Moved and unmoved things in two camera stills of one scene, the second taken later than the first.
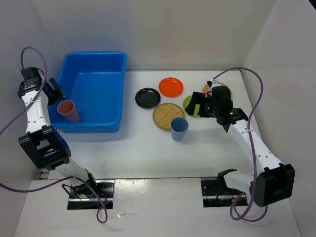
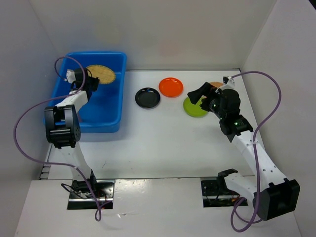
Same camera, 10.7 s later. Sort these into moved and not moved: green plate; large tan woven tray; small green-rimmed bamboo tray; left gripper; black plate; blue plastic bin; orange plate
Moved: left gripper; large tan woven tray; small green-rimmed bamboo tray
Not moved: green plate; orange plate; blue plastic bin; black plate
